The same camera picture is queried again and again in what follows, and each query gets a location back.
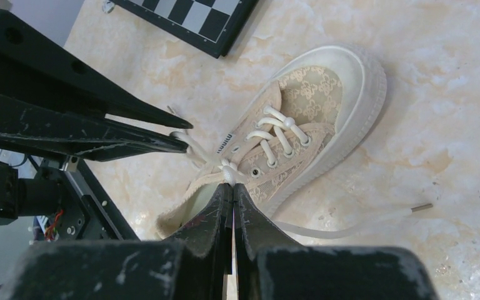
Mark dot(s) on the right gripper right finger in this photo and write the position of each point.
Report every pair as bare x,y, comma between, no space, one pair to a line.
272,265

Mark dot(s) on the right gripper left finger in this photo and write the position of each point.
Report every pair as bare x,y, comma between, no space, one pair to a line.
192,263

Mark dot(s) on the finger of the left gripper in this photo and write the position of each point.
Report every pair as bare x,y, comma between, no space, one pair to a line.
26,128
38,71

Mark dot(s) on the white shoelace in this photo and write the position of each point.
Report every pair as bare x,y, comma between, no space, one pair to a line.
273,161

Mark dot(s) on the beige lace sneaker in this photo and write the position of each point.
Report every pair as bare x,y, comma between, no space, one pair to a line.
304,121

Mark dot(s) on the black white chessboard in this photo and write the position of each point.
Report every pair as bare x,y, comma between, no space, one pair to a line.
212,26

